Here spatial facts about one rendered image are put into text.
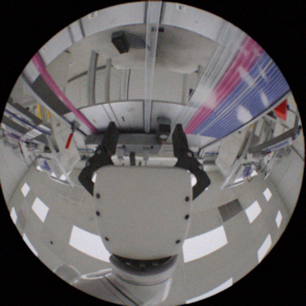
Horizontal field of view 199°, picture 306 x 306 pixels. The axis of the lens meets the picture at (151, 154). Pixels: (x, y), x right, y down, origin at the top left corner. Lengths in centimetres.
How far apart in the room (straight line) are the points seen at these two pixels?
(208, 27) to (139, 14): 9
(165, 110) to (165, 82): 177
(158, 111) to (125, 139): 17
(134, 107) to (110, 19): 22
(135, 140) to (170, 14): 37
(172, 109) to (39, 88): 40
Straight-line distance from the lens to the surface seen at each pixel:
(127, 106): 24
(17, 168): 782
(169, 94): 198
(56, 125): 127
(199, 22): 18
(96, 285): 15
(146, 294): 15
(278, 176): 859
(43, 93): 35
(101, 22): 18
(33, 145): 145
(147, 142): 33
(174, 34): 52
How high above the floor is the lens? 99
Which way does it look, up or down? 33 degrees up
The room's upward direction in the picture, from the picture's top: 176 degrees counter-clockwise
